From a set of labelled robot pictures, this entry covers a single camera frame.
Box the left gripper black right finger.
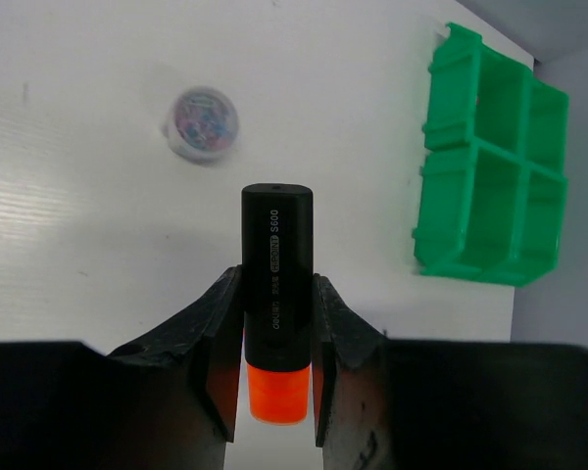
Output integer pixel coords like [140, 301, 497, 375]
[312, 276, 588, 469]

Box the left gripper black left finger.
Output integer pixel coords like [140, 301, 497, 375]
[0, 266, 243, 469]

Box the orange cap black highlighter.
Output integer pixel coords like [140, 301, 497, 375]
[241, 183, 314, 425]

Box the green compartment organizer tray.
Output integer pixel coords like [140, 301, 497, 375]
[413, 23, 569, 287]

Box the clear jar of pins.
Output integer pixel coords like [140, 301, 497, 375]
[162, 86, 239, 164]

